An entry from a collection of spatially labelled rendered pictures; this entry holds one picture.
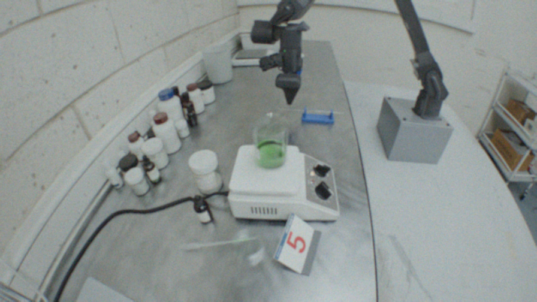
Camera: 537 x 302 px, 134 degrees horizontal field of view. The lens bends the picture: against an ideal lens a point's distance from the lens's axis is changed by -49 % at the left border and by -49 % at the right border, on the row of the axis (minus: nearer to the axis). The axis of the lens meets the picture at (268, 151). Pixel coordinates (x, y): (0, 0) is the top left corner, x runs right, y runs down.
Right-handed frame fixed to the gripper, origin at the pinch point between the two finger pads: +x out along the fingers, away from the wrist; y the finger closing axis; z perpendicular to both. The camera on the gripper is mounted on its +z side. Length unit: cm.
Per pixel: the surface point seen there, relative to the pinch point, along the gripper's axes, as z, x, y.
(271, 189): 0.1, 1.3, 35.8
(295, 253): -4.9, 8.1, 43.4
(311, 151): -6.8, 10.3, 15.0
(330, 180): -10.6, 6.6, 27.9
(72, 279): 38, 10, 61
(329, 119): -12.0, 9.3, 0.8
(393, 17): -68, -14, -114
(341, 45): -30, 14, -114
